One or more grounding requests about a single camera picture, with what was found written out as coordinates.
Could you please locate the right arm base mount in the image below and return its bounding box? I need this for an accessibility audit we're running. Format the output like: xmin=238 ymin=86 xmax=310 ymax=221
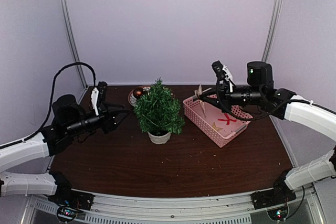
xmin=251 ymin=169 xmax=296 ymax=222

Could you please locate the flower pattern plate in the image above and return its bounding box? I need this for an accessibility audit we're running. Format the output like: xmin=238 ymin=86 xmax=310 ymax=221
xmin=128 ymin=86 xmax=150 ymax=106

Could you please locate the small green christmas tree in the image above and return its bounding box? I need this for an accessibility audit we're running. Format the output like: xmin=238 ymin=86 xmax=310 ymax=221
xmin=133 ymin=78 xmax=185 ymax=145

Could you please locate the front aluminium rail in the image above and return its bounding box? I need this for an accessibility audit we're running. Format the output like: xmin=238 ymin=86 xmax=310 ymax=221
xmin=20 ymin=182 xmax=326 ymax=224

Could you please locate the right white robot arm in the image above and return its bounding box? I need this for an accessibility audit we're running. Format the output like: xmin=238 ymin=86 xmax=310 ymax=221
xmin=196 ymin=61 xmax=335 ymax=204

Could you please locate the right aluminium frame post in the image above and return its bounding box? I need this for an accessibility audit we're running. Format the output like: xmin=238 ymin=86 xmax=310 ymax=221
xmin=261 ymin=0 xmax=283 ymax=62

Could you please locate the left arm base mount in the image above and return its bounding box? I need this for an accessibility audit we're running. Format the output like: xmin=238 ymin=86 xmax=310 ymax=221
xmin=47 ymin=172 xmax=94 ymax=223

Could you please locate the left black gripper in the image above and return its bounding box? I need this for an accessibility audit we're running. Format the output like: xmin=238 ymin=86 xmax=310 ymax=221
xmin=65 ymin=101 xmax=131 ymax=137

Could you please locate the pink plastic basket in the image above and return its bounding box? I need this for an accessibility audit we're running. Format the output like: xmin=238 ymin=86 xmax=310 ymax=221
xmin=183 ymin=97 xmax=250 ymax=148

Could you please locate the gold star ornament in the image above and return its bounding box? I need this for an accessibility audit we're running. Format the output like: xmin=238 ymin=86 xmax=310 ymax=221
xmin=212 ymin=122 xmax=222 ymax=132

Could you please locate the red bauble ornament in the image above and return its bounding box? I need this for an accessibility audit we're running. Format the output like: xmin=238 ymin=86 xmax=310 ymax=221
xmin=132 ymin=87 xmax=144 ymax=99

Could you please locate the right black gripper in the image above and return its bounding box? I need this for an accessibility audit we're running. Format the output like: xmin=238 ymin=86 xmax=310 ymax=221
xmin=199 ymin=81 xmax=264 ymax=114

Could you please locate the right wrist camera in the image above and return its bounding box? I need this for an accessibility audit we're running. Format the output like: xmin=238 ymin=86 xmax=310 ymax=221
xmin=212 ymin=60 xmax=235 ymax=93

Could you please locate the right black cable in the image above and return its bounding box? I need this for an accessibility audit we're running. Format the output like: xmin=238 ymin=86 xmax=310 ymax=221
xmin=215 ymin=76 xmax=313 ymax=122

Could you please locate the red ribbon bow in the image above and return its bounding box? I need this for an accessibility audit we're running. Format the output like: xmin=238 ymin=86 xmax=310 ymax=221
xmin=217 ymin=113 xmax=237 ymax=125

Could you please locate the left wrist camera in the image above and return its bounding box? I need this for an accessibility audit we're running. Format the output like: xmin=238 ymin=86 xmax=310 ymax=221
xmin=91 ymin=81 xmax=108 ymax=116

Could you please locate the black cable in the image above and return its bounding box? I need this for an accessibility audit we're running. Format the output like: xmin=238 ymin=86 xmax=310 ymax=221
xmin=215 ymin=76 xmax=313 ymax=122
xmin=0 ymin=62 xmax=97 ymax=146

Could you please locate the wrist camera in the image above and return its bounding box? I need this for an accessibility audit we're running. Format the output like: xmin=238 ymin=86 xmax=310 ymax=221
xmin=212 ymin=60 xmax=235 ymax=93
xmin=91 ymin=81 xmax=108 ymax=116

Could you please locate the left black cable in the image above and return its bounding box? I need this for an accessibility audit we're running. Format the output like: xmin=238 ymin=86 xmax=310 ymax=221
xmin=0 ymin=62 xmax=97 ymax=146

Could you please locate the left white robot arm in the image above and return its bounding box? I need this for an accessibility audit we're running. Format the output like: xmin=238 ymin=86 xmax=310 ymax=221
xmin=1 ymin=94 xmax=129 ymax=205

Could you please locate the burlap ribbon bow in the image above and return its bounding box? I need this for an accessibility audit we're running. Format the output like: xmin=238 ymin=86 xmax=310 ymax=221
xmin=193 ymin=84 xmax=212 ymax=118

